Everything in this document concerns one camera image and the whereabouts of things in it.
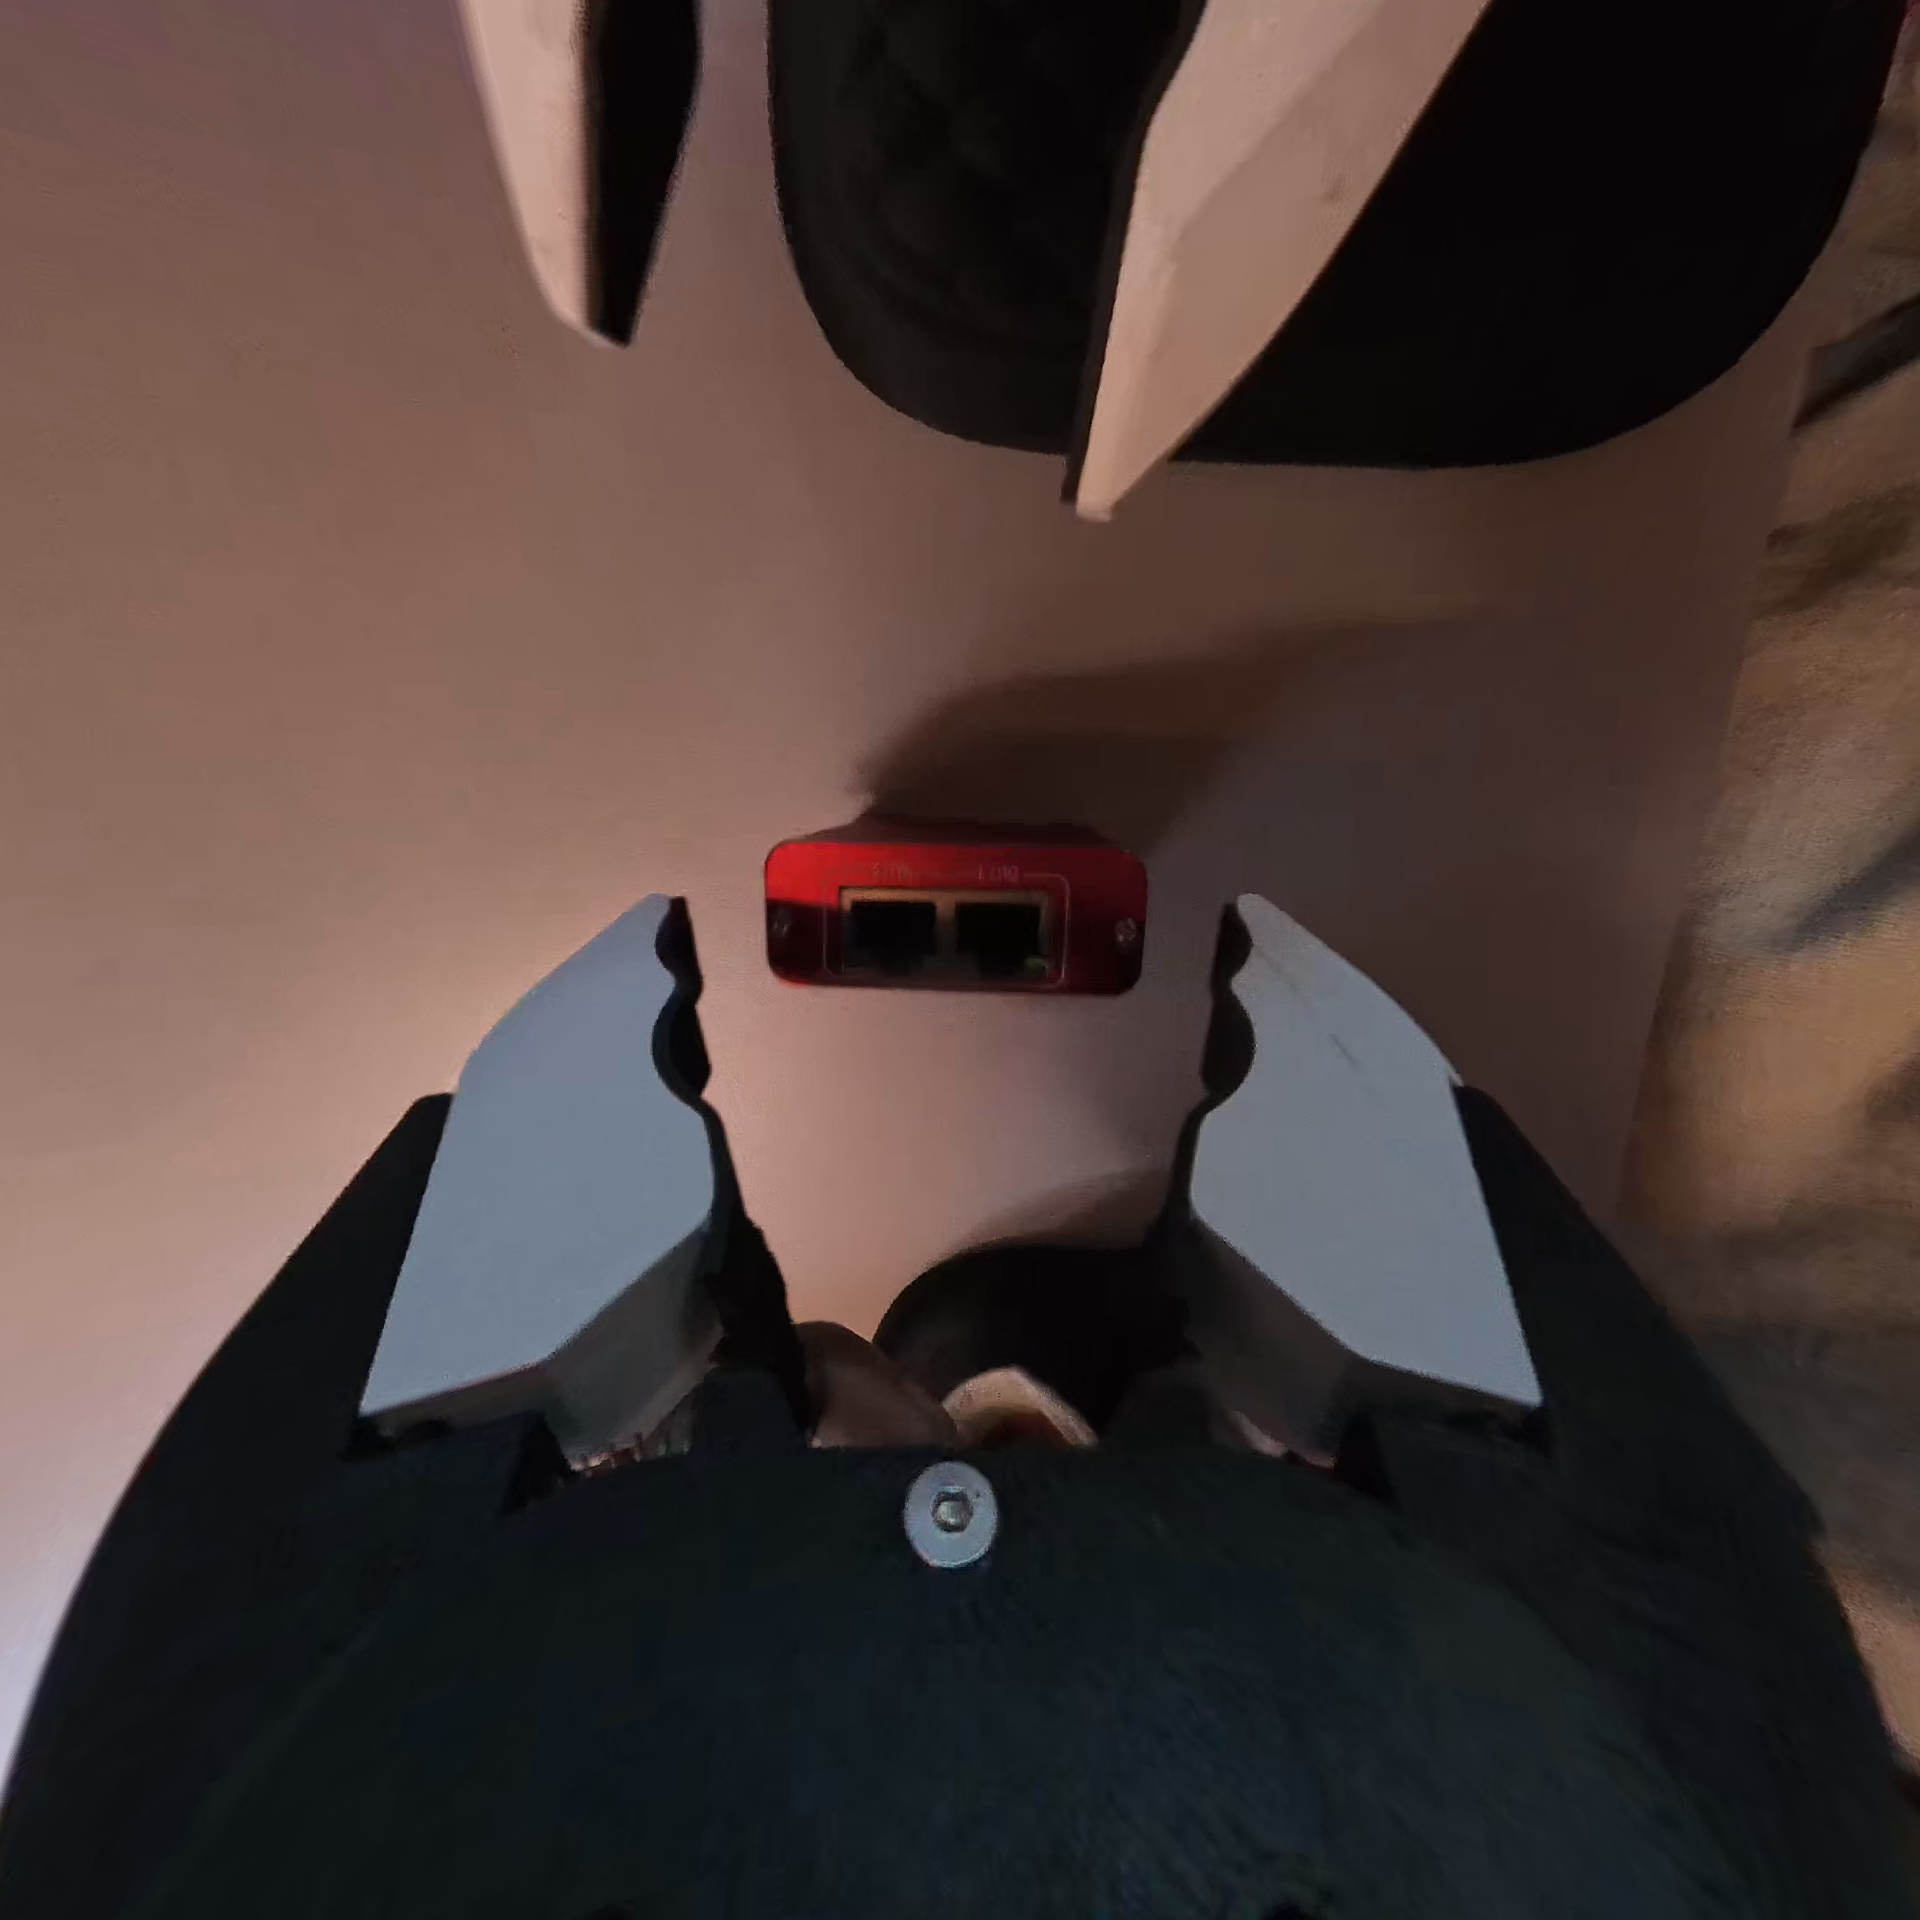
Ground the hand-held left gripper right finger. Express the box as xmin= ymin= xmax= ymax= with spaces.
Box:
xmin=1181 ymin=897 xmax=1547 ymax=1468

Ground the black padded wrist rest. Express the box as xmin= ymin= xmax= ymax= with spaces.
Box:
xmin=765 ymin=0 xmax=1901 ymax=472

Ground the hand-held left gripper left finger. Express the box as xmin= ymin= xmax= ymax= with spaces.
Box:
xmin=357 ymin=897 xmax=741 ymax=1468

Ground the person's left hand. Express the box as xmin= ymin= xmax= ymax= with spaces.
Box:
xmin=791 ymin=1320 xmax=964 ymax=1451

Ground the red ethernet splitter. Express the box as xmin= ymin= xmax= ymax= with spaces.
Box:
xmin=762 ymin=814 xmax=1153 ymax=998

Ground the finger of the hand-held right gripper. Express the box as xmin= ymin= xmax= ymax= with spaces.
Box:
xmin=455 ymin=0 xmax=701 ymax=349
xmin=1065 ymin=0 xmax=1497 ymax=526

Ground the grey desk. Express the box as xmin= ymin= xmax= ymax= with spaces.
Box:
xmin=0 ymin=0 xmax=1817 ymax=1772

